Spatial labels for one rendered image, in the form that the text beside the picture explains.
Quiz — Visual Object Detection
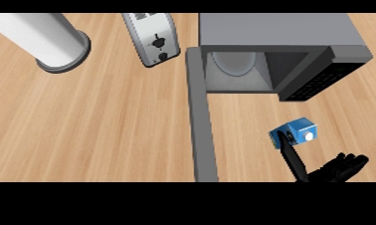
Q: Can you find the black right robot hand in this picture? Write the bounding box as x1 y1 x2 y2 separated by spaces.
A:
275 130 369 183

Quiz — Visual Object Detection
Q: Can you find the blue milk carton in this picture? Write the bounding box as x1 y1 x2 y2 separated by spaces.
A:
266 116 318 150

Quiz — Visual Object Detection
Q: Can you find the grey microwave door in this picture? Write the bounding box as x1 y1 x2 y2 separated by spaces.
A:
184 46 219 183

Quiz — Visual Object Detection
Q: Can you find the grey microwave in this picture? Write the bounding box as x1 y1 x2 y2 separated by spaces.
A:
195 13 374 103

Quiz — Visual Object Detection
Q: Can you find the silver toaster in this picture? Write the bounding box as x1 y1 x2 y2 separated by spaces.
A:
120 13 182 69

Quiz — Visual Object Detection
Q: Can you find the white cylinder with grey base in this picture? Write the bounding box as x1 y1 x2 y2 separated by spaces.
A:
0 13 92 75

